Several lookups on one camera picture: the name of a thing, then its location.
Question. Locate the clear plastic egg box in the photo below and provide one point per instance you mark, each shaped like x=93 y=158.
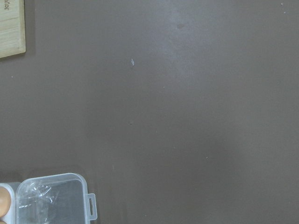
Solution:
x=54 y=199

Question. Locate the brown egg far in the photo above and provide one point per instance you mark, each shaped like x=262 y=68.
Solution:
x=5 y=201

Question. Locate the bamboo cutting board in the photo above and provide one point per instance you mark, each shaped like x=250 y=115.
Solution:
x=12 y=28

